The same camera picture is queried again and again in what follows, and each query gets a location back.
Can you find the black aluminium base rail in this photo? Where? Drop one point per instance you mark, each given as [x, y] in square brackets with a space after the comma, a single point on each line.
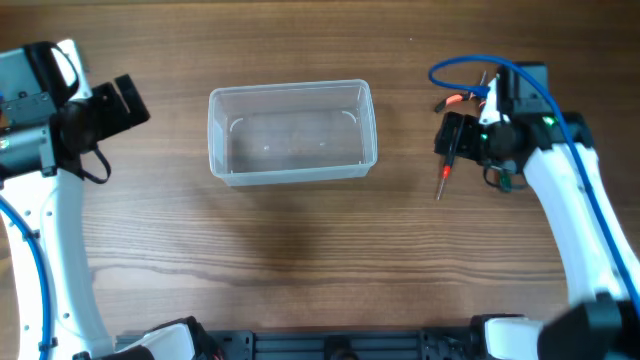
[424, 344]

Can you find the clear plastic container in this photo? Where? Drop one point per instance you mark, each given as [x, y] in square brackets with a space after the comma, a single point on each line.
[292, 132]

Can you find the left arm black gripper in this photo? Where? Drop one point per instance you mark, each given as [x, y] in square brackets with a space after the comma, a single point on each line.
[105, 107]

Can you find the black red screwdriver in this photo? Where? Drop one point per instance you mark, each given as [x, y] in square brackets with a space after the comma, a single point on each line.
[449, 161]

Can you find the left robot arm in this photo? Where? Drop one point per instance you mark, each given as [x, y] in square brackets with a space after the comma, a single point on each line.
[50, 118]

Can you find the orange black needle-nose pliers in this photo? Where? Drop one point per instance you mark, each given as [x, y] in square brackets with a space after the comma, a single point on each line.
[457, 97]

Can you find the green handle screwdriver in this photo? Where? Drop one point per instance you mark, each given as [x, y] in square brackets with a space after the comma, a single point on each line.
[504, 181]

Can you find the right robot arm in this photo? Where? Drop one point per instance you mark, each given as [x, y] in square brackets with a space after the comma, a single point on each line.
[561, 166]

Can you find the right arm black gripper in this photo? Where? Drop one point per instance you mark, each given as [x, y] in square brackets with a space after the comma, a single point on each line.
[461, 136]

